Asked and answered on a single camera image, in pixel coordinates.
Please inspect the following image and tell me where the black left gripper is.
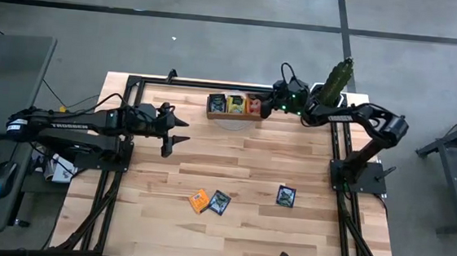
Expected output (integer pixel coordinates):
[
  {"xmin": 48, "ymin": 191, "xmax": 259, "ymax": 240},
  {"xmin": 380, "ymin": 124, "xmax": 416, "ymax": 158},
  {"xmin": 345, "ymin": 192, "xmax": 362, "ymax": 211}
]
[{"xmin": 122, "ymin": 109, "xmax": 193, "ymax": 161}]

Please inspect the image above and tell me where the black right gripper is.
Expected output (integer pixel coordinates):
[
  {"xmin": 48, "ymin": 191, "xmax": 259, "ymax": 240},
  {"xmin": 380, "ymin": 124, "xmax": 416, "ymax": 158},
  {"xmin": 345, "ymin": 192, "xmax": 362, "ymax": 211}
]
[{"xmin": 260, "ymin": 75, "xmax": 311, "ymax": 123}]

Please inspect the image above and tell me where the lemon lime tea bag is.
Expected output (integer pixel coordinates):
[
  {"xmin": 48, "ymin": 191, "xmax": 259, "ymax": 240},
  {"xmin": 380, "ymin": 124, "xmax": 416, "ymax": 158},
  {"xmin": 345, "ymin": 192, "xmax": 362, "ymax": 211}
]
[{"xmin": 226, "ymin": 95, "xmax": 248, "ymax": 116}]

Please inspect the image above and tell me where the blackcurrant tea bag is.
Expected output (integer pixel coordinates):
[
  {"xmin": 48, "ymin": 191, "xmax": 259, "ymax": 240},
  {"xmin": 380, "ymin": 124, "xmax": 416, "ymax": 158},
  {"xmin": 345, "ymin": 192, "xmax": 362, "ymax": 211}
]
[
  {"xmin": 208, "ymin": 92, "xmax": 228, "ymax": 115},
  {"xmin": 207, "ymin": 188, "xmax": 233, "ymax": 218},
  {"xmin": 275, "ymin": 184, "xmax": 297, "ymax": 210}
]

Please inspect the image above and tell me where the wooden tea organizer box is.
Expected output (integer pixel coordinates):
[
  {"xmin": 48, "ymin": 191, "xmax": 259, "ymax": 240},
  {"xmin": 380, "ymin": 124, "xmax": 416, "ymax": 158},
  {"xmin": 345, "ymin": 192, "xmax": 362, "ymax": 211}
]
[{"xmin": 204, "ymin": 93, "xmax": 268, "ymax": 124}]

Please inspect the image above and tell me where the round clear turntable disc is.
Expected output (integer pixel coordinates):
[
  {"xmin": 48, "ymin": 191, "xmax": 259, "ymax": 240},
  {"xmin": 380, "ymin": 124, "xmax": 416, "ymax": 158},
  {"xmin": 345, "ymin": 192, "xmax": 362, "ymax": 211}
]
[{"xmin": 213, "ymin": 89, "xmax": 257, "ymax": 133}]

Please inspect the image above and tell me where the green cactus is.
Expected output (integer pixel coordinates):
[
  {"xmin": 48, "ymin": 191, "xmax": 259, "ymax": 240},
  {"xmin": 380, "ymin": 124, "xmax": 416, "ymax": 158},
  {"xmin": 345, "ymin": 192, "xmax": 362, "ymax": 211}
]
[{"xmin": 318, "ymin": 55, "xmax": 356, "ymax": 110}]

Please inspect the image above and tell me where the white printed carton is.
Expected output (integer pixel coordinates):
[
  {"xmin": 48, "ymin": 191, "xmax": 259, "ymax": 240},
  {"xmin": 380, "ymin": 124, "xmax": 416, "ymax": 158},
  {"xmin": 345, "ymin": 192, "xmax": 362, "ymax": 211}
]
[{"xmin": 42, "ymin": 152, "xmax": 80, "ymax": 186}]

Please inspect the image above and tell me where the dark grey desk panel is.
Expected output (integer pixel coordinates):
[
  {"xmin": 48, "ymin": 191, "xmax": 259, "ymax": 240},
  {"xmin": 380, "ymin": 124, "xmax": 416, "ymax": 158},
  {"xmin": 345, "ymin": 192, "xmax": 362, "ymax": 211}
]
[{"xmin": 0, "ymin": 32, "xmax": 59, "ymax": 142}]

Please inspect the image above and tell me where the black computer mouse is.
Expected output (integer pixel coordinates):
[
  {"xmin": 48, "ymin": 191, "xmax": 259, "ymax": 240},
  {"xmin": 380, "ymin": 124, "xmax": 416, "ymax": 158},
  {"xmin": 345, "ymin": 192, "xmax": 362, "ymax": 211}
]
[{"xmin": 0, "ymin": 159, "xmax": 19, "ymax": 201}]

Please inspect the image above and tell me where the dark metal cart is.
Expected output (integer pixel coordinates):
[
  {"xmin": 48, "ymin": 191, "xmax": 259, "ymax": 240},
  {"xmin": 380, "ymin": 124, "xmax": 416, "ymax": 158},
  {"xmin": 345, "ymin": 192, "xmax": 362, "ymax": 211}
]
[{"xmin": 409, "ymin": 99, "xmax": 457, "ymax": 237}]

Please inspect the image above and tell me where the black frame clamp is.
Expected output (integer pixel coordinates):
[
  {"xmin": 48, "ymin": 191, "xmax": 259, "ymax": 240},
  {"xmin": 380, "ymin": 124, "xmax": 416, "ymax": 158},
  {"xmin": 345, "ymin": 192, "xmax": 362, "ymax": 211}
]
[{"xmin": 165, "ymin": 68, "xmax": 179, "ymax": 85}]

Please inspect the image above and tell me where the black metal table frame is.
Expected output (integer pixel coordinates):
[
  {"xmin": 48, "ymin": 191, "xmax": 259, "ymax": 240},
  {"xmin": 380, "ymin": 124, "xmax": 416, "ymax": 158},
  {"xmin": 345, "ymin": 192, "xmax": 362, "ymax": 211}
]
[{"xmin": 49, "ymin": 58, "xmax": 411, "ymax": 256}]

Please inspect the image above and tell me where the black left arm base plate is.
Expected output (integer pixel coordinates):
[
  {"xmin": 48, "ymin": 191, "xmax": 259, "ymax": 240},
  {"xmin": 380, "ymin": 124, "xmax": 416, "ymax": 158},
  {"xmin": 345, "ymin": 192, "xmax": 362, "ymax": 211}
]
[{"xmin": 73, "ymin": 148, "xmax": 134, "ymax": 174}]

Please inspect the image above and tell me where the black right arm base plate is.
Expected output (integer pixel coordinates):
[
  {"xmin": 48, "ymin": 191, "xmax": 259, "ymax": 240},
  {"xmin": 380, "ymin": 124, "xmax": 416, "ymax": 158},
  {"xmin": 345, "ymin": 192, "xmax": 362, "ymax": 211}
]
[{"xmin": 327, "ymin": 158, "xmax": 398, "ymax": 196}]

